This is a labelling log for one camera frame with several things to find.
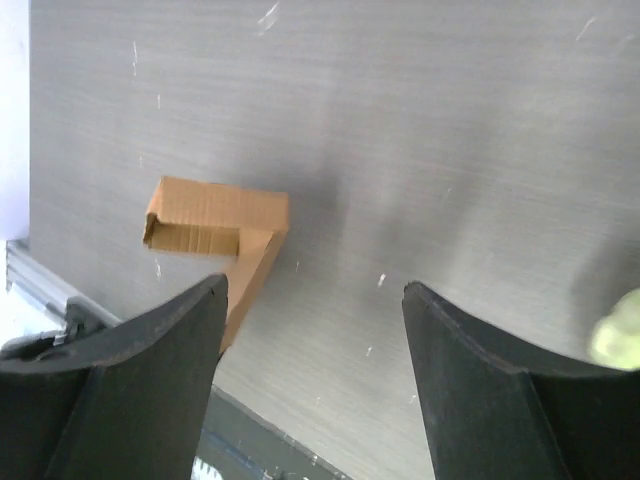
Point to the green cabbage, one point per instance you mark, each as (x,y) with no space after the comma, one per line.
(615,339)

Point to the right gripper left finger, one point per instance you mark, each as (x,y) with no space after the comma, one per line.
(125,402)

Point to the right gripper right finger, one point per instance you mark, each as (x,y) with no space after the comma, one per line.
(495,406)

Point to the brown cardboard paper box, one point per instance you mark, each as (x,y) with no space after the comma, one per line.
(188,216)

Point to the left aluminium frame post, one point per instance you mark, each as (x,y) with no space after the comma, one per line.
(36,303)

